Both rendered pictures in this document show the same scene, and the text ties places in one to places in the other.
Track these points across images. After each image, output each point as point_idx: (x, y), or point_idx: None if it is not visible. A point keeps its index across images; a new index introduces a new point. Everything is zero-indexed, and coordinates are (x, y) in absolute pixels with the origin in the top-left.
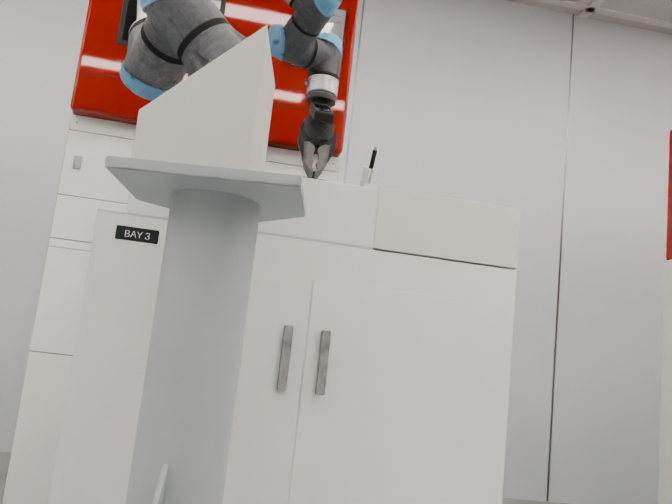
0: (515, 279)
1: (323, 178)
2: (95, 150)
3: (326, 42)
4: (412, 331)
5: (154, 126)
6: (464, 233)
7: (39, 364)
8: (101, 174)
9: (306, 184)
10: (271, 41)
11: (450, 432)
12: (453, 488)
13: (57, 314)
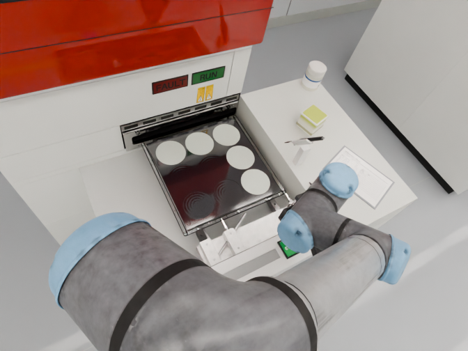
0: (389, 219)
1: (239, 57)
2: (3, 118)
3: (345, 198)
4: None
5: None
6: (377, 223)
7: (55, 225)
8: (26, 132)
9: (291, 266)
10: (294, 248)
11: None
12: None
13: (51, 207)
